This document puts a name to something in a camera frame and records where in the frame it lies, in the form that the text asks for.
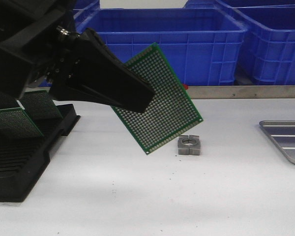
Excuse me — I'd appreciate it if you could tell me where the blue plastic crate centre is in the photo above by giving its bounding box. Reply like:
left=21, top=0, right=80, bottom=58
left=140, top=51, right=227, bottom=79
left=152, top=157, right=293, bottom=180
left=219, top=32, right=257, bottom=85
left=77, top=8, right=246, bottom=86

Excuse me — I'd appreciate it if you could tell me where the blue plastic crate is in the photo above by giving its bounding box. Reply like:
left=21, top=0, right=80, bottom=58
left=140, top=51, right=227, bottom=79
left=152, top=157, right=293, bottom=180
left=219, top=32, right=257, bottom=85
left=77, top=8, right=246, bottom=86
left=216, top=0, right=295, bottom=85

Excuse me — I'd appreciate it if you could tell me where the green perforated circuit board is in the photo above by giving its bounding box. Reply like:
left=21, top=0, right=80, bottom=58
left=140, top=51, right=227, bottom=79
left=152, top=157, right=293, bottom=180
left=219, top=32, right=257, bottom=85
left=0, top=108, right=44, bottom=139
left=112, top=43, right=203, bottom=154
left=20, top=90, right=62, bottom=120

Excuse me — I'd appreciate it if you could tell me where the blue crate back row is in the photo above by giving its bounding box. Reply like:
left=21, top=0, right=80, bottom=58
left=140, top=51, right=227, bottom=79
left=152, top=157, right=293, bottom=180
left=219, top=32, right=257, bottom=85
left=73, top=0, right=100, bottom=20

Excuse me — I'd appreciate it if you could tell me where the blue crate back right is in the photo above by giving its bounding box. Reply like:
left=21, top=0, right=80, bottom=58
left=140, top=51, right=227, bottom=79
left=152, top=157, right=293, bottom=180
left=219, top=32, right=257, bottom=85
left=183, top=0, right=222, bottom=9

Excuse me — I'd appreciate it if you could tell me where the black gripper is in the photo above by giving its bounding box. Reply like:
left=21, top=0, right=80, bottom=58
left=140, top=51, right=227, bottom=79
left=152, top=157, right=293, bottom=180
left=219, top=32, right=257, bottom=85
left=0, top=0, right=155, bottom=113

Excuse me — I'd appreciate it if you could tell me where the blue plastic crate right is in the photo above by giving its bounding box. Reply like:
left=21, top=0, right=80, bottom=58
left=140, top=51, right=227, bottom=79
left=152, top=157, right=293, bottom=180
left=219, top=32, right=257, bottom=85
left=216, top=0, right=295, bottom=85

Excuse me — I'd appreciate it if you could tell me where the silver metal tray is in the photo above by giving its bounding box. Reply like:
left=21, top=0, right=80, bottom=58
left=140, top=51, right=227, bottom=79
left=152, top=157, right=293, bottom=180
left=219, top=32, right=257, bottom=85
left=259, top=120, right=295, bottom=164

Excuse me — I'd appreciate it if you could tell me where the black slotted board rack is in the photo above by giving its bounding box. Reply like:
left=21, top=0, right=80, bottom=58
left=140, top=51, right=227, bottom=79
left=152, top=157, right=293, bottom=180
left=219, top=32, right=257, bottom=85
left=0, top=104, right=80, bottom=203

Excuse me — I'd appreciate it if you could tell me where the grey metal clamp block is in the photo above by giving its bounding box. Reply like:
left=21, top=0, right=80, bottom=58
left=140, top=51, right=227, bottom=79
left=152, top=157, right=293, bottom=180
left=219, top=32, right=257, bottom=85
left=177, top=135, right=201, bottom=155

